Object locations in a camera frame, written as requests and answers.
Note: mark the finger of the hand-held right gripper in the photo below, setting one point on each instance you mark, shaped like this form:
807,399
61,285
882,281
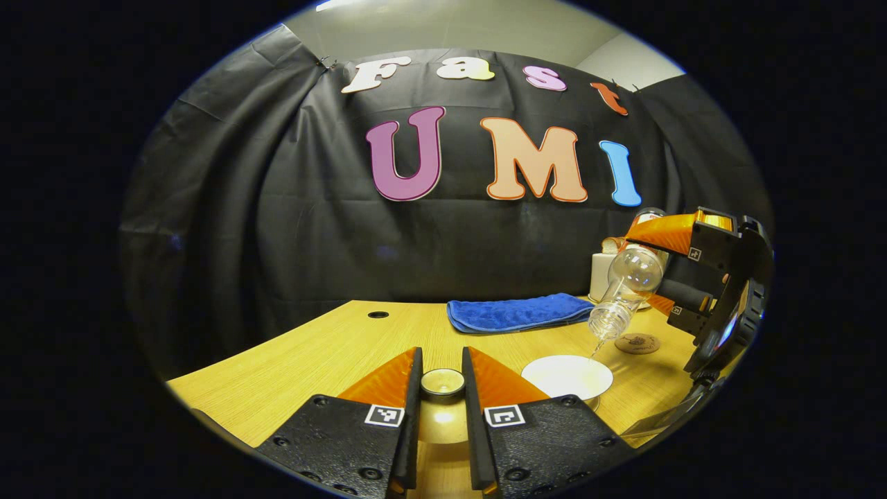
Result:
672,234
686,296

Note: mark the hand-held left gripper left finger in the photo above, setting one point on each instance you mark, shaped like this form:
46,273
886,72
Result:
346,443

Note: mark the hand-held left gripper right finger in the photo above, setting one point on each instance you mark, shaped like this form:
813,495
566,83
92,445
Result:
540,443

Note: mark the clear plastic water bottle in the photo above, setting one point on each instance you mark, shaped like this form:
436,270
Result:
627,284

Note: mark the round cork coaster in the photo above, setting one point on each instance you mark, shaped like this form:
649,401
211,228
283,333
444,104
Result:
637,344

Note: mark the white ceramic teacup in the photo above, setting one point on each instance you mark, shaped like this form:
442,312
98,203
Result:
567,375

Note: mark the white teacup lid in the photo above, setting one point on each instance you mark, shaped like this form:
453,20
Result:
442,416

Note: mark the toast slice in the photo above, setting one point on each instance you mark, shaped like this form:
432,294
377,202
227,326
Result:
613,244

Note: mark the white toaster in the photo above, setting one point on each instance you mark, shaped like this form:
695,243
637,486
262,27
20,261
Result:
601,277

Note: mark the blue towel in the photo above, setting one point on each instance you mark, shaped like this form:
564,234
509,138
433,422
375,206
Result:
513,313

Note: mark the black backdrop cloth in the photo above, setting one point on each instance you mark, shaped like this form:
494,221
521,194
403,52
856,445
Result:
277,208

